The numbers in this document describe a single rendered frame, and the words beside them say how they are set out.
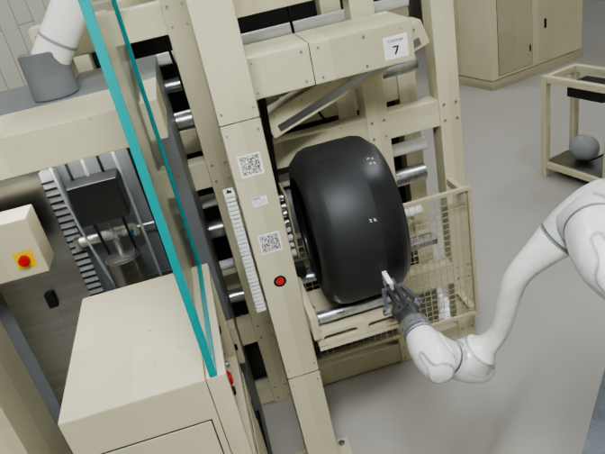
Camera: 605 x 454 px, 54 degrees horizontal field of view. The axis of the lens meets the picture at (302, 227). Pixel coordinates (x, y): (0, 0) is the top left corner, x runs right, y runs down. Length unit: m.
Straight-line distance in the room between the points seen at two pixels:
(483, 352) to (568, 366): 1.52
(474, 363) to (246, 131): 0.96
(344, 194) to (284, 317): 0.56
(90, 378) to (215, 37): 0.99
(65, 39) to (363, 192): 1.06
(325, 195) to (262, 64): 0.52
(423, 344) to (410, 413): 1.36
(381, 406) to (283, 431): 0.49
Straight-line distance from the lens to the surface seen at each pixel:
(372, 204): 1.88
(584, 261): 1.33
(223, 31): 1.81
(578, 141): 4.88
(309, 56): 2.13
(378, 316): 2.18
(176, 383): 1.48
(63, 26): 2.09
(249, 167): 1.91
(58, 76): 2.12
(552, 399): 3.09
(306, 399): 2.46
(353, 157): 1.96
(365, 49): 2.18
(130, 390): 1.52
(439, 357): 1.66
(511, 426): 2.96
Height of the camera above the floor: 2.19
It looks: 28 degrees down
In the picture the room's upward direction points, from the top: 12 degrees counter-clockwise
